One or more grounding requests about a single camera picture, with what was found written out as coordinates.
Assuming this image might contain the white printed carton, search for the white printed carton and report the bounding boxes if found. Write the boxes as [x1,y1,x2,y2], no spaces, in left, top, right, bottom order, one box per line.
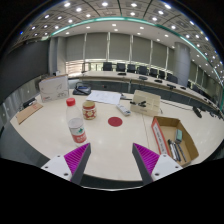
[38,73,70,103]

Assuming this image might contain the red floral cup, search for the red floral cup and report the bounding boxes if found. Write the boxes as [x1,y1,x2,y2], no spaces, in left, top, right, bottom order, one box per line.
[81,100,98,121]

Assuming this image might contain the small teal block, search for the small teal block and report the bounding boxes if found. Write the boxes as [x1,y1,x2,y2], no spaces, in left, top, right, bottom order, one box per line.
[174,128,184,144]

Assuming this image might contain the grey round pillar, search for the grey round pillar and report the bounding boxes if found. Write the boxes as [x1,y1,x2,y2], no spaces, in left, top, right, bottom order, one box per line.
[172,42,192,88]

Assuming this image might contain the black conference microphone unit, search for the black conference microphone unit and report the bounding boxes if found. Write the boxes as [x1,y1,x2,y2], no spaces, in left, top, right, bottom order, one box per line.
[192,105,203,119]
[72,82,92,97]
[22,97,37,109]

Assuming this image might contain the flat round red coaster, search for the flat round red coaster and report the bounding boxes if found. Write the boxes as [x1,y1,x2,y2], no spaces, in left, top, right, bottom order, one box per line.
[107,116,124,128]

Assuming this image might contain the beige divided tray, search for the beige divided tray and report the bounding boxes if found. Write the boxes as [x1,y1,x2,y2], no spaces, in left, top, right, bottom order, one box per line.
[129,89,162,118]

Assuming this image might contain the white paper sheet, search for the white paper sheet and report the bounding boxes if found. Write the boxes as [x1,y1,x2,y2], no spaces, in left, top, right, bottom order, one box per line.
[85,90,123,106]

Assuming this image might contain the white remote control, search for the white remote control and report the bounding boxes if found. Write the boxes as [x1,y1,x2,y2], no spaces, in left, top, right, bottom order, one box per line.
[115,103,132,117]

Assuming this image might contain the long curved conference desk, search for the long curved conference desk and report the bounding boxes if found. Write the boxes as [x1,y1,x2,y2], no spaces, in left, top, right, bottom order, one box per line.
[78,70,221,111]

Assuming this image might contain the flat brown cardboard piece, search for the flat brown cardboard piece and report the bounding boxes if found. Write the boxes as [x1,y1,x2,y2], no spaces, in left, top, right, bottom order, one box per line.
[15,101,44,125]

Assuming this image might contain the clear red-capped water bottle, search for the clear red-capped water bottle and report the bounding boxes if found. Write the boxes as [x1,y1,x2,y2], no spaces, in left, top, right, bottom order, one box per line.
[65,97,88,148]

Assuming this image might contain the black marker pen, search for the black marker pen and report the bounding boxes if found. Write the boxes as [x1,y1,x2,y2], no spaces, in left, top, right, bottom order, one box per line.
[167,139,178,162]
[173,141,184,163]

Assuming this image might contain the open brown cardboard box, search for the open brown cardboard box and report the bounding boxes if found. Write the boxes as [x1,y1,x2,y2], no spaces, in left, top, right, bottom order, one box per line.
[150,115,200,168]

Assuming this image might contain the row of black chairs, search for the row of black chairs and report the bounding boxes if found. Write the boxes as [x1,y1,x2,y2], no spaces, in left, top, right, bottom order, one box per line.
[101,61,179,84]

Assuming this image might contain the round ceiling lights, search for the round ceiling lights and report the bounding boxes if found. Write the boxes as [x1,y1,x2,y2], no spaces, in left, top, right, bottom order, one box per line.
[19,0,224,88]

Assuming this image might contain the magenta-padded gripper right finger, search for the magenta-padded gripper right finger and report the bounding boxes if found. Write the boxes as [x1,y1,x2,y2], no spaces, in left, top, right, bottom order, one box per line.
[130,142,184,186]

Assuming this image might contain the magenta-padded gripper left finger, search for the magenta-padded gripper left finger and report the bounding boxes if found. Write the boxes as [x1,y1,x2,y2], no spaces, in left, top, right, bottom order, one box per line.
[42,142,92,186]

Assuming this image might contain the black clip tool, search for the black clip tool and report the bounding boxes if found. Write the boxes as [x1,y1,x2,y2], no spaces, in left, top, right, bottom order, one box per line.
[129,100,148,108]

